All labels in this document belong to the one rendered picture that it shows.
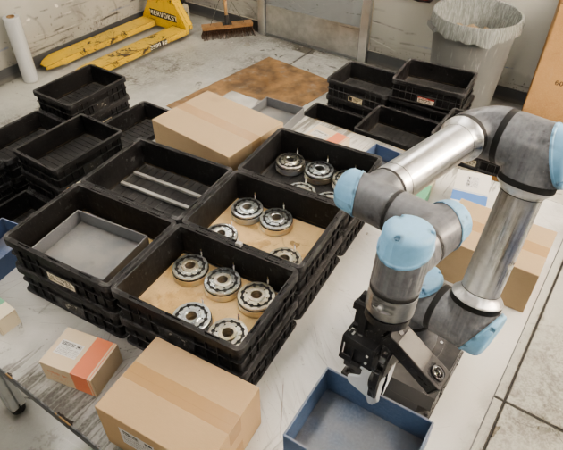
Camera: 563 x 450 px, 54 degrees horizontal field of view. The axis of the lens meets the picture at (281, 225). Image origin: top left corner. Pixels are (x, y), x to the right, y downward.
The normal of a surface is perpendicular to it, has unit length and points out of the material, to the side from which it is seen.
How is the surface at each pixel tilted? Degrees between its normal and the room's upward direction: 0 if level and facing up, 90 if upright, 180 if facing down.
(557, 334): 0
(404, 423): 92
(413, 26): 90
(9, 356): 0
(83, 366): 0
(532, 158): 71
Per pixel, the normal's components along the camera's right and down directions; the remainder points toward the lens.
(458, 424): 0.00, -0.75
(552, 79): -0.54, 0.36
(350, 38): -0.57, 0.55
